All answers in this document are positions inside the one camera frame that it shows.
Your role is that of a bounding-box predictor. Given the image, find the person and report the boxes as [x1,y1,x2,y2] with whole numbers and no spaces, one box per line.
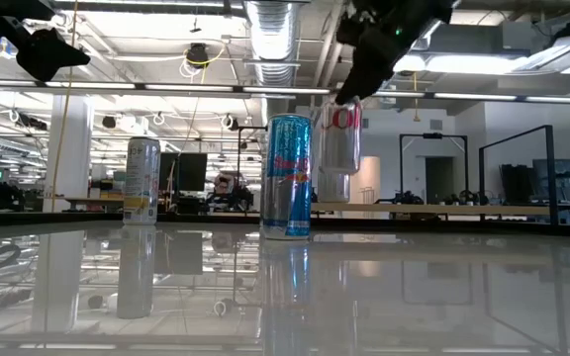
[213,172,254,209]

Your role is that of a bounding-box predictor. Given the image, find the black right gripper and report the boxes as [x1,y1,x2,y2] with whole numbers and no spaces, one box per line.
[334,0,457,106]

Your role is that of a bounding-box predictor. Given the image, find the long ceiling light bar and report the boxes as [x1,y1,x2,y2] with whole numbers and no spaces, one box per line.
[0,78,570,106]

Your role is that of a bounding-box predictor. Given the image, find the blue silver Red Bull can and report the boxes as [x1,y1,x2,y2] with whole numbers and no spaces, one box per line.
[259,113,314,242]

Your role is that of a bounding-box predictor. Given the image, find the white building pillar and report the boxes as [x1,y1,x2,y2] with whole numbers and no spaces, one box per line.
[42,93,96,214]

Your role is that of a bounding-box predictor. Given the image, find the silver ventilation duct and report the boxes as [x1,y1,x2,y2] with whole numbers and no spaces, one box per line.
[242,0,312,118]

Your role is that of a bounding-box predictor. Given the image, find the bright ceiling light panel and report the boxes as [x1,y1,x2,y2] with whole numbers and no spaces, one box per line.
[392,29,570,76]

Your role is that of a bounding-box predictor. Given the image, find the black ceiling device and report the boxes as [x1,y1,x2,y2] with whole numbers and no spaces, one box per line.
[185,43,211,68]

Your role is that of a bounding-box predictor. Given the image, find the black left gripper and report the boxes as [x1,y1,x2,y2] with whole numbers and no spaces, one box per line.
[0,0,92,83]

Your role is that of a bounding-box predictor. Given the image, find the dark computer monitors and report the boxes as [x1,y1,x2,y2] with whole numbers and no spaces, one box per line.
[158,151,209,193]

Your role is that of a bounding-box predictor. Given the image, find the tall white beverage can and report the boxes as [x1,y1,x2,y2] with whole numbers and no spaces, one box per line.
[123,136,161,226]

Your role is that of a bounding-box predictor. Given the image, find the background monitor on desk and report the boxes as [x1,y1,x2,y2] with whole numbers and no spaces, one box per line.
[531,157,570,204]

